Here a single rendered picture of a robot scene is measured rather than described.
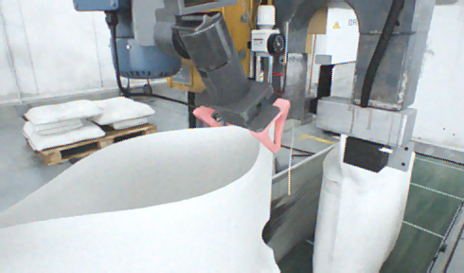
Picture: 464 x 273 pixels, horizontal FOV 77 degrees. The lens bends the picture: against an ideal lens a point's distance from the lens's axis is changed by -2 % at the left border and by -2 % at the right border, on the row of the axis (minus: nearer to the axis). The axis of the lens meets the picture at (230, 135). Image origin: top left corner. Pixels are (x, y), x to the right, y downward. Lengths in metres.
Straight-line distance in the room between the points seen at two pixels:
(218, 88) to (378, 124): 0.26
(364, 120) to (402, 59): 0.11
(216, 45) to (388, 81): 0.27
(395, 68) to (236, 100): 0.24
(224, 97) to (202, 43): 0.08
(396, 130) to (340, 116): 0.09
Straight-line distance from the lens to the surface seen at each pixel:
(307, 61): 0.58
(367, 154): 0.53
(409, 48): 0.49
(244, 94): 0.39
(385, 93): 0.50
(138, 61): 0.63
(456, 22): 3.24
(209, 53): 0.36
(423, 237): 1.51
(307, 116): 0.58
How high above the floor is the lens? 1.18
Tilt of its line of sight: 19 degrees down
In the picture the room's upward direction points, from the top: straight up
